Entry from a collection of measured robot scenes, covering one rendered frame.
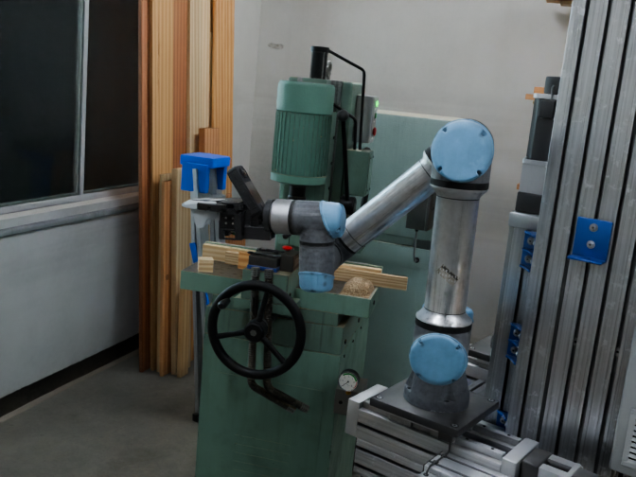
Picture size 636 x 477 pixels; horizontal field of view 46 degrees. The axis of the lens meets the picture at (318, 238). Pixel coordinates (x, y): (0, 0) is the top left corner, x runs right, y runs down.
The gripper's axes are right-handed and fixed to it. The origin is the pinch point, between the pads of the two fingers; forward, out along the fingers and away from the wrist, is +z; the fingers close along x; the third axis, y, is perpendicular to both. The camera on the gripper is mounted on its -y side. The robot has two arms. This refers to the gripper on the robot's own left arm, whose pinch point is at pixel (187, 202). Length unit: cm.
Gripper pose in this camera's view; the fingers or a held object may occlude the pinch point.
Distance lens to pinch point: 167.7
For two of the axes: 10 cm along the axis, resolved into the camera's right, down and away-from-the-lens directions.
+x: 2.6, -2.1, 9.4
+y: -0.1, 9.7, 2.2
